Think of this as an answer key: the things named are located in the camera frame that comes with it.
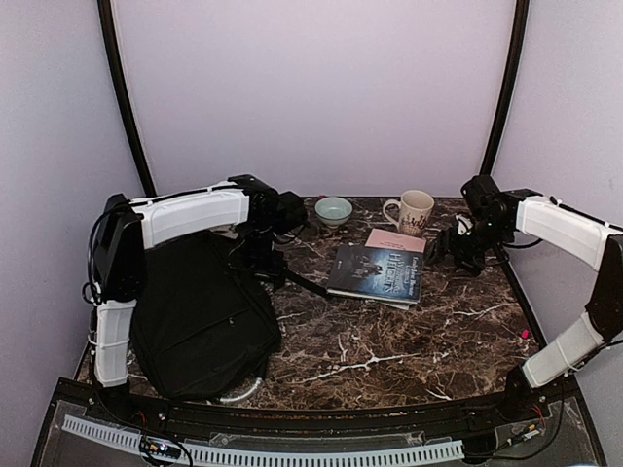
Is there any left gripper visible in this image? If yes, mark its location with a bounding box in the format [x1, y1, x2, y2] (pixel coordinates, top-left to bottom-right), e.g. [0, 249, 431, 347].
[223, 222, 287, 290]

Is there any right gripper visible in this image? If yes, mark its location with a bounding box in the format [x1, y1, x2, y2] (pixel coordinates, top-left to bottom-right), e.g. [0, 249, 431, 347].
[426, 217, 511, 277]

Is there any dark blue book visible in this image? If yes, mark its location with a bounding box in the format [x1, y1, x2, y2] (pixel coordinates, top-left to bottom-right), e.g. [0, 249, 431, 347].
[326, 244, 423, 305]

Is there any black student bag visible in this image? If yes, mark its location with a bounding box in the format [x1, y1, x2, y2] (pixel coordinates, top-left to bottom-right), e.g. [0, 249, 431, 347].
[130, 233, 281, 401]

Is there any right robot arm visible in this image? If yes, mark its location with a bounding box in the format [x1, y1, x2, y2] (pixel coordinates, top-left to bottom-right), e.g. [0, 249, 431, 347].
[426, 187, 622, 422]

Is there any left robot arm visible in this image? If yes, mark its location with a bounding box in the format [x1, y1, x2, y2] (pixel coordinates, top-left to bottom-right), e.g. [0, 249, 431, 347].
[88, 175, 308, 424]

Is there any cream floral mug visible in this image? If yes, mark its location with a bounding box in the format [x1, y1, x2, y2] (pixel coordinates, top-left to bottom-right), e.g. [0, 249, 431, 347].
[382, 190, 435, 236]

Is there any pink book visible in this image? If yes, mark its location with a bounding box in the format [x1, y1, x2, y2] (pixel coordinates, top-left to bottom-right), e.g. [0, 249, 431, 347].
[361, 229, 426, 310]

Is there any celadon bowl centre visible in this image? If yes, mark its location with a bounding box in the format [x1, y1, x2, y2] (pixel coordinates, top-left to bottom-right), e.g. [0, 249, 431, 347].
[314, 197, 353, 228]

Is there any small circuit board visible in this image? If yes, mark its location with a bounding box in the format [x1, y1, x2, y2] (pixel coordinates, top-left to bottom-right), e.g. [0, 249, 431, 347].
[139, 437, 181, 458]

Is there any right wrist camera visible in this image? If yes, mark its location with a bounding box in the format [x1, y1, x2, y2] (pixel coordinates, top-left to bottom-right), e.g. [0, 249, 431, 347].
[460, 174, 500, 214]

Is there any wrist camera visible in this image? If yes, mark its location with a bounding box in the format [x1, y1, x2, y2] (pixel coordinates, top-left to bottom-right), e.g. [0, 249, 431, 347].
[274, 191, 308, 234]
[460, 174, 500, 214]

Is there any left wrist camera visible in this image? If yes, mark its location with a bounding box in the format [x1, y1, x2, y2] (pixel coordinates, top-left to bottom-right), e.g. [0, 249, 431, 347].
[274, 191, 308, 234]

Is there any right black frame post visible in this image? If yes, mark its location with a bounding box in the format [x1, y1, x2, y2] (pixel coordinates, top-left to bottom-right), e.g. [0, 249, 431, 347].
[479, 0, 531, 175]

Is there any black frame post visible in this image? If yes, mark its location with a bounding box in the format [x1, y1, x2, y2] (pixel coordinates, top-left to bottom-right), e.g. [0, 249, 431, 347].
[96, 0, 157, 197]
[479, 0, 531, 175]

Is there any black front rail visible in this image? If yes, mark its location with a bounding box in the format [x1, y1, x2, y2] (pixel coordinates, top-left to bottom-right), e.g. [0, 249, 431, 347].
[54, 377, 553, 438]

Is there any white slotted cable duct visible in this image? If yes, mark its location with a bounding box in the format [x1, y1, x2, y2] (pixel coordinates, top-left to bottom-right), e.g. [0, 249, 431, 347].
[60, 414, 465, 466]

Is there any left black frame post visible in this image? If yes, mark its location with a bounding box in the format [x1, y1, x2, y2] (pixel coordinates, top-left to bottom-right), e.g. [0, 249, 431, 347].
[96, 0, 157, 197]

